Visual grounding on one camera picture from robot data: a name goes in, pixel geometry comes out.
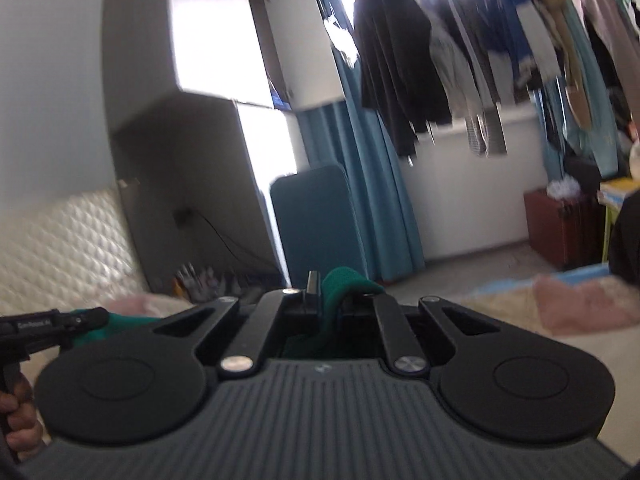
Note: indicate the group of bottles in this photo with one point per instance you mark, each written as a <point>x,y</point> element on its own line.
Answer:
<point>210,282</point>

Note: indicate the teal padded board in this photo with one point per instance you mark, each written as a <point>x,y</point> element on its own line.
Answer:
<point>310,220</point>

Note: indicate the person's left hand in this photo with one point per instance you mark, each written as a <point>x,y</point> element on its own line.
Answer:
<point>22,420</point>

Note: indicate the blue and white hanging garment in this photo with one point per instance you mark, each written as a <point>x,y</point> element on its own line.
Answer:
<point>505,20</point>

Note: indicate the green jacket with cream stripes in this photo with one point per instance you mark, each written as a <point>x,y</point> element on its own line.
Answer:
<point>332,285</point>

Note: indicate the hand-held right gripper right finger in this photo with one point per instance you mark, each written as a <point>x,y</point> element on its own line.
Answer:
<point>386,321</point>

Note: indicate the black hanging coat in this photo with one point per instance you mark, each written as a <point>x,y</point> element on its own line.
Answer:
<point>390,60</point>

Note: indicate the striped hanging garment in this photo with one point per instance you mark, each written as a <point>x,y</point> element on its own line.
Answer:
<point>482,135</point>

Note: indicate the grey hanging garment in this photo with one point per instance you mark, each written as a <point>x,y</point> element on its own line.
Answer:
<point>452,70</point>

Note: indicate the dark hanging garment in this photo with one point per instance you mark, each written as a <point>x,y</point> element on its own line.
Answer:
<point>617,90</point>

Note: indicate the white cloth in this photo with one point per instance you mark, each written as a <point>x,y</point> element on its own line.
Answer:
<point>562,189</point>

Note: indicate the patchwork blanket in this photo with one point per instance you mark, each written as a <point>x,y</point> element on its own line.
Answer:
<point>575,305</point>

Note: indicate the beige hanging garment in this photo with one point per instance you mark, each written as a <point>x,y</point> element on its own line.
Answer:
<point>575,95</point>

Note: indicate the white quilted headboard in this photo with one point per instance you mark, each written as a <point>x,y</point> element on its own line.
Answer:
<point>65,245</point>

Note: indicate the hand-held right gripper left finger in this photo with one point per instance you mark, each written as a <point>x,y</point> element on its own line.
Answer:
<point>312,296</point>

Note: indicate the yellow book stack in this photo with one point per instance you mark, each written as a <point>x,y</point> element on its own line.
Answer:
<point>617,190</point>

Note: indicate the black cloth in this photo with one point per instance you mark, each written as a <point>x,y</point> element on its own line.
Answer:
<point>625,240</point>

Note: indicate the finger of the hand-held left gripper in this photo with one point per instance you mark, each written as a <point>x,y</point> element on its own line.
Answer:
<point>82,322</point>

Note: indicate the pink hanging garment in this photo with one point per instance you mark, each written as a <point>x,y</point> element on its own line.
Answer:
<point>595,5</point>

